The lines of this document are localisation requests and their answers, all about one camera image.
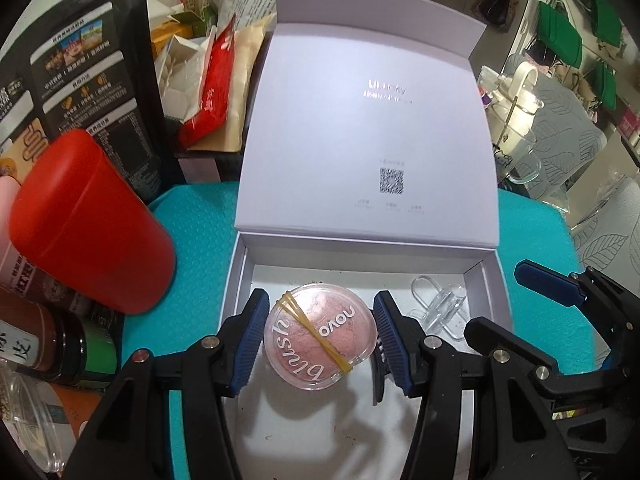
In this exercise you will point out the white gift box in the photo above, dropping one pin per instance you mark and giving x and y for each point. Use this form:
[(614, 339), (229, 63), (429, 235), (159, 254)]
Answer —
[(370, 110)]

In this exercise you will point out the cream kettle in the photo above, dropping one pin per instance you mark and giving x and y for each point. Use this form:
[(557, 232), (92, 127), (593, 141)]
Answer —
[(525, 72)]

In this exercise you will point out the green tote bag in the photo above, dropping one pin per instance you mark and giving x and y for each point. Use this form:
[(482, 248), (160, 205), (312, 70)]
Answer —
[(560, 30), (605, 85), (607, 15)]

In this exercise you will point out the orange packet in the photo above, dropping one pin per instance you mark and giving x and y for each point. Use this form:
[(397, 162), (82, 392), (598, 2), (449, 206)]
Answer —
[(70, 405)]

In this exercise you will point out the teal bubble mailer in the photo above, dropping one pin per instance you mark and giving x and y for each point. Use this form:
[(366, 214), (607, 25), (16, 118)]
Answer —
[(200, 230)]

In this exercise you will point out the white open carton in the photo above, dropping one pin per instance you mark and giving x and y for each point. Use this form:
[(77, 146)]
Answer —
[(185, 85)]

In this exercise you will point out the glass mug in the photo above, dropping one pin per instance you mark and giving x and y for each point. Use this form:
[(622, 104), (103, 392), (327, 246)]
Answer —
[(530, 175)]

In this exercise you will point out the kraft paper pouch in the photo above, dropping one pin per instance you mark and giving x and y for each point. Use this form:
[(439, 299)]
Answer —
[(250, 60)]

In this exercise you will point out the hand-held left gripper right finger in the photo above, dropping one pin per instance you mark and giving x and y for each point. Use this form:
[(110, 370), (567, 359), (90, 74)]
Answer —
[(395, 350)]

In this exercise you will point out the yellow rubber band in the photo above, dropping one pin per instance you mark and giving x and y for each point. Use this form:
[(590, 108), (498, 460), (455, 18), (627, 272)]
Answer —
[(300, 316)]

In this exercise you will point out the red canister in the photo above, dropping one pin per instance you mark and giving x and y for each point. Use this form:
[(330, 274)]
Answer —
[(90, 220)]

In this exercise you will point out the grey leaf-pattern sofa cover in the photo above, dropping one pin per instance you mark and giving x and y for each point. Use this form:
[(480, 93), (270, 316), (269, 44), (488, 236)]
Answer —
[(590, 160)]

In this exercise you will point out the clear hair claw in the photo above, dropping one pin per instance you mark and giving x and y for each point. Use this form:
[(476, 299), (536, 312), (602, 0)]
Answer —
[(442, 307)]

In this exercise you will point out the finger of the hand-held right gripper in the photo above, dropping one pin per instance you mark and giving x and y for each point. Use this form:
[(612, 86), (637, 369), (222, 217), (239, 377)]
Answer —
[(545, 282), (495, 332)]

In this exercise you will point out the black snack bag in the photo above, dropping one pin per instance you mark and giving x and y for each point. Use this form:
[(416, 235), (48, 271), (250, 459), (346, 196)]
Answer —
[(100, 85)]

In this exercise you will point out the orange box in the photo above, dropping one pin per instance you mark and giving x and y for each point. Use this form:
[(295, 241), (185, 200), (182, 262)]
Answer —
[(162, 40)]

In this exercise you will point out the red snack packet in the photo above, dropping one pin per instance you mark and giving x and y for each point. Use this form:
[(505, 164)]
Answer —
[(215, 85)]

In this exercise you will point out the row of spice jars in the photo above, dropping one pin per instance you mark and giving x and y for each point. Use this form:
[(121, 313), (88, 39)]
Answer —
[(35, 340)]

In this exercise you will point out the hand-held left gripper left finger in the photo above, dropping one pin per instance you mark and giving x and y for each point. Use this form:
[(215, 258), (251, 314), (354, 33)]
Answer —
[(247, 347)]

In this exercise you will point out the pink blush compact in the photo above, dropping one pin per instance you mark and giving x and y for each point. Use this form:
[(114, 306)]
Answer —
[(330, 355)]

